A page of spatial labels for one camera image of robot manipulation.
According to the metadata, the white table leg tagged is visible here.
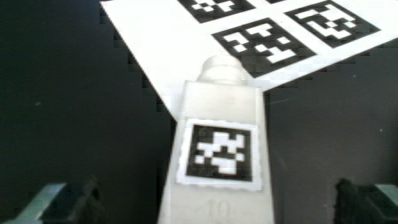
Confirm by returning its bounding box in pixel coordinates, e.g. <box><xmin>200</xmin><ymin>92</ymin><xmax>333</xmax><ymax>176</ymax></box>
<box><xmin>156</xmin><ymin>55</ymin><xmax>275</xmax><ymax>224</ymax></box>

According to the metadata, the white marker sheet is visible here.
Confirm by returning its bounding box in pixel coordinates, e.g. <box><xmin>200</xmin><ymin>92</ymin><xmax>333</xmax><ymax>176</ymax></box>
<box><xmin>101</xmin><ymin>0</ymin><xmax>398</xmax><ymax>108</ymax></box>

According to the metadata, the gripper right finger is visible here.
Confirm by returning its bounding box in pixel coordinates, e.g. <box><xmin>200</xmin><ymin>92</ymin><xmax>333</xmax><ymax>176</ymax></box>
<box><xmin>333</xmin><ymin>179</ymin><xmax>398</xmax><ymax>224</ymax></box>

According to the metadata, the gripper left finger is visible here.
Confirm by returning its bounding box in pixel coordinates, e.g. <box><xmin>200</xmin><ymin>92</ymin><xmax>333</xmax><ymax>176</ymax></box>
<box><xmin>1</xmin><ymin>177</ymin><xmax>106</xmax><ymax>224</ymax></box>

